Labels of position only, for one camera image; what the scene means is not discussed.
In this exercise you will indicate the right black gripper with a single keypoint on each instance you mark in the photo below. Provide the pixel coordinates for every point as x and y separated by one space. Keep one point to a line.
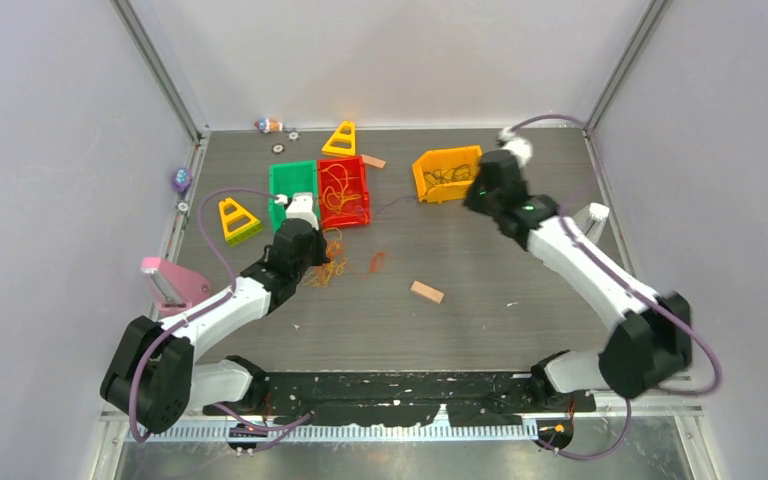
471 200

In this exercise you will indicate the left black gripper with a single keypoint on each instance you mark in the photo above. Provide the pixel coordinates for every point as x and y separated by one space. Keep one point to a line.
319 258

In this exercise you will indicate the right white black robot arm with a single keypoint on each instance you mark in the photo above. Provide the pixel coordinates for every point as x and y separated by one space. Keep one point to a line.
649 340

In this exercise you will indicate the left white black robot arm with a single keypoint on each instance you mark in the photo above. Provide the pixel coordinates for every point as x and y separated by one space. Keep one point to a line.
154 376

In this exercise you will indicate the yellow triangle block near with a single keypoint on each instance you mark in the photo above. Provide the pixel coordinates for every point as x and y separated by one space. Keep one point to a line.
238 224

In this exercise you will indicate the yellow triangle block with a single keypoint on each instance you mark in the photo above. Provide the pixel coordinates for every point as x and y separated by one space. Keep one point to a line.
342 143
238 224

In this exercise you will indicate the orange plastic bin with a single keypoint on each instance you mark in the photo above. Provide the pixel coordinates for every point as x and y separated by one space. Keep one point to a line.
444 175

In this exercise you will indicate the green plastic bin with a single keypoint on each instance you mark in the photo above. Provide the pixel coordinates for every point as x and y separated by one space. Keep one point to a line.
295 177

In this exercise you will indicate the red plastic bin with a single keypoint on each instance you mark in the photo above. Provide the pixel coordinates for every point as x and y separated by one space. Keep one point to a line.
343 192

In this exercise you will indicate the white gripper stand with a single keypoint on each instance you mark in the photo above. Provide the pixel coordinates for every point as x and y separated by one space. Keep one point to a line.
592 220

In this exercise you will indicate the yellow triangle block far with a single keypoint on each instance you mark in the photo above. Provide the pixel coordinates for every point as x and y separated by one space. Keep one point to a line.
342 143

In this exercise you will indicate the tan wooden block far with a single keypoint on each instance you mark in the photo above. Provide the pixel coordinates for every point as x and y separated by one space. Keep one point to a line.
373 161

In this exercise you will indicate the tan wooden block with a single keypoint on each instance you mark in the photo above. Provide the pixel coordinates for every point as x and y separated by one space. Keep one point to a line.
427 292
373 161

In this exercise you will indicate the small toy figurine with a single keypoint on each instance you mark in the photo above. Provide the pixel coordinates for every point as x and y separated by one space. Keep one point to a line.
268 125

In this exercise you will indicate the pink gripper stand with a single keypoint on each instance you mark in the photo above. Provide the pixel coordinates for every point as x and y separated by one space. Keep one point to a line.
174 288

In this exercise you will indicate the purple toy block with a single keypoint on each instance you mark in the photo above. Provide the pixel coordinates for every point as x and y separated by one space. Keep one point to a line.
181 180

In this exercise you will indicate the tan wooden block near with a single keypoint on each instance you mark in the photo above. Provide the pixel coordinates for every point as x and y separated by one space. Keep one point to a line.
427 292

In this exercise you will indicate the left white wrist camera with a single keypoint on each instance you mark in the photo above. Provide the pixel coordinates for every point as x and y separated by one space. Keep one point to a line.
300 206

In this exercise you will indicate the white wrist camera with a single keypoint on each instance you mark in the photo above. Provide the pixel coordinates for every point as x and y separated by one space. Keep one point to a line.
300 206
521 148

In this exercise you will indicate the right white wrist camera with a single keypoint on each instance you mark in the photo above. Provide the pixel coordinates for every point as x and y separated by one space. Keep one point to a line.
521 148

